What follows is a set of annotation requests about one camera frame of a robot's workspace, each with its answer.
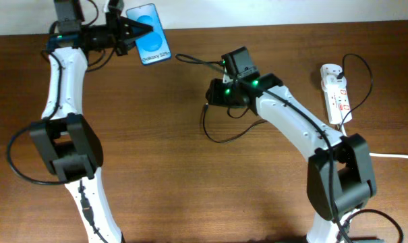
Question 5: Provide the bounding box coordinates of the blue Galaxy smartphone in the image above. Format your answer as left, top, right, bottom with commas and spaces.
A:
126, 3, 171, 65

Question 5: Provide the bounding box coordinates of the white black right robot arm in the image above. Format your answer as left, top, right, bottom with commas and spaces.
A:
206, 74, 376, 242

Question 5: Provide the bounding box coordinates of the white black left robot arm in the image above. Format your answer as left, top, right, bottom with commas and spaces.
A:
30, 0, 153, 242

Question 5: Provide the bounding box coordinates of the white USB charger adapter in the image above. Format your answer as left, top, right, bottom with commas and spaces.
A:
320, 63, 347, 92

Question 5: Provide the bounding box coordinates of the white power strip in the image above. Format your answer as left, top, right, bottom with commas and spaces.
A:
320, 63, 353, 126

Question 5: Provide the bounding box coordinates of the white power strip cord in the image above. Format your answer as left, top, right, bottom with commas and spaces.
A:
338, 123, 408, 161

